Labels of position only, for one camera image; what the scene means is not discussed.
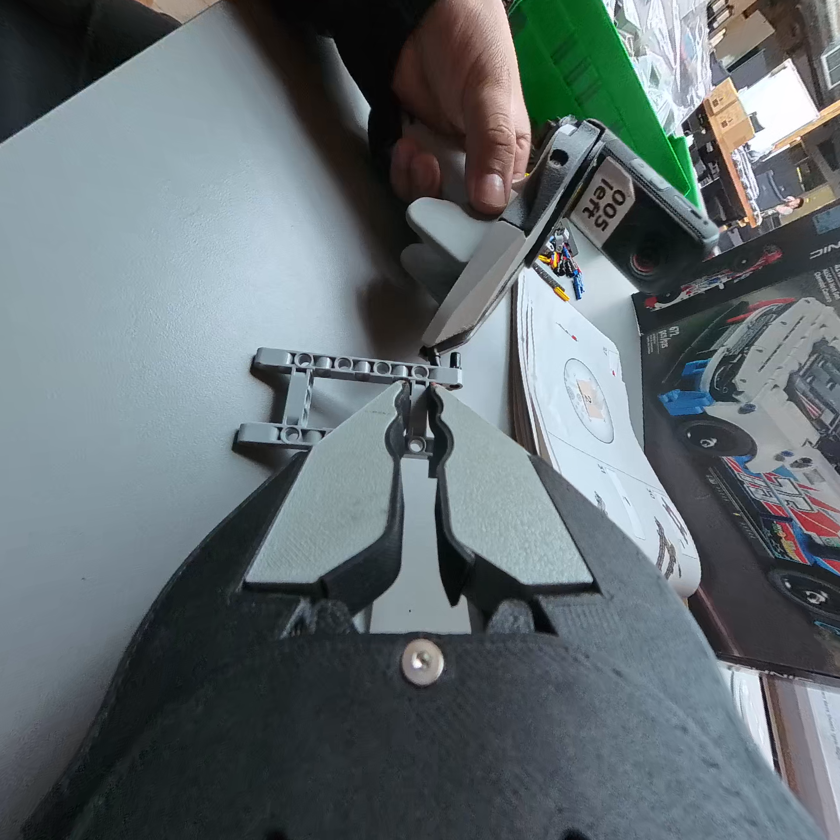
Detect lego instruction booklet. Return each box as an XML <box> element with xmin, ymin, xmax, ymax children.
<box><xmin>511</xmin><ymin>268</ymin><xmax>703</xmax><ymax>599</ymax></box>

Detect green plastic bin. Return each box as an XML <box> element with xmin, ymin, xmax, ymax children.
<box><xmin>508</xmin><ymin>0</ymin><xmax>697</xmax><ymax>199</ymax></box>

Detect white panel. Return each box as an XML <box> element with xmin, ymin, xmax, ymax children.
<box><xmin>737</xmin><ymin>58</ymin><xmax>823</xmax><ymax>153</ymax></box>

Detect clear plastic bags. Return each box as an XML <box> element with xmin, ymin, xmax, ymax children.
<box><xmin>613</xmin><ymin>0</ymin><xmax>729</xmax><ymax>135</ymax></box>

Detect wooden table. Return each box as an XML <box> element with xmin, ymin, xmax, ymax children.
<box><xmin>682</xmin><ymin>98</ymin><xmax>840</xmax><ymax>227</ymax></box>

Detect lego car set box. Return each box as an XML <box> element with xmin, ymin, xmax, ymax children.
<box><xmin>631</xmin><ymin>197</ymin><xmax>840</xmax><ymax>681</ymax></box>

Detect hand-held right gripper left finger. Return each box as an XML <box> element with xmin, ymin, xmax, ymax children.
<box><xmin>244</xmin><ymin>381</ymin><xmax>411</xmax><ymax>616</ymax></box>

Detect pile of small lego pieces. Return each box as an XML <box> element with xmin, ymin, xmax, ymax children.
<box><xmin>533</xmin><ymin>225</ymin><xmax>589</xmax><ymax>303</ymax></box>

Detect person's black clothing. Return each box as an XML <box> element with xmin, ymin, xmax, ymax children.
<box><xmin>0</xmin><ymin>0</ymin><xmax>182</xmax><ymax>143</ymax></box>

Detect person's left hand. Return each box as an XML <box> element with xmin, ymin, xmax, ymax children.
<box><xmin>390</xmin><ymin>0</ymin><xmax>532</xmax><ymax>217</ymax></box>

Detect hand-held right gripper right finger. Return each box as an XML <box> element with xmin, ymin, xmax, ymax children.
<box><xmin>425</xmin><ymin>385</ymin><xmax>595</xmax><ymax>607</ymax></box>

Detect grey lego beam frame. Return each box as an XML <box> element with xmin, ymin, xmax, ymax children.
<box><xmin>233</xmin><ymin>346</ymin><xmax>464</xmax><ymax>460</ymax></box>

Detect cardboard box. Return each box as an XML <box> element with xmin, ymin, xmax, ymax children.
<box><xmin>702</xmin><ymin>77</ymin><xmax>749</xmax><ymax>142</ymax></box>

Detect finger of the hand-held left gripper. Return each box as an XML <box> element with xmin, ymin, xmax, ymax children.
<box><xmin>420</xmin><ymin>220</ymin><xmax>527</xmax><ymax>350</ymax></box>

